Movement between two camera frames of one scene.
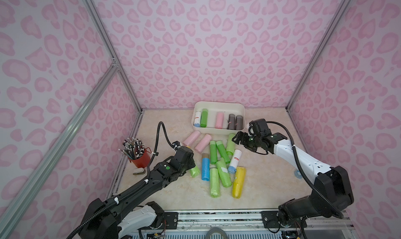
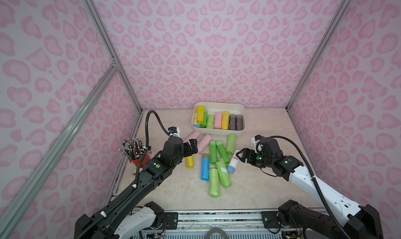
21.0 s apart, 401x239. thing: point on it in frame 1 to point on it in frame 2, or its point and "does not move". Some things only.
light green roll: [224, 176] does not move
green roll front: [195, 171] to [210, 120]
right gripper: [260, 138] to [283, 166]
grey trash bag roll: [239, 122] does not move
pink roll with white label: [219, 120] does not move
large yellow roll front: [238, 182] to [225, 120]
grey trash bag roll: [231, 121] does not move
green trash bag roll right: [223, 152] does not move
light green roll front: [214, 183] does not move
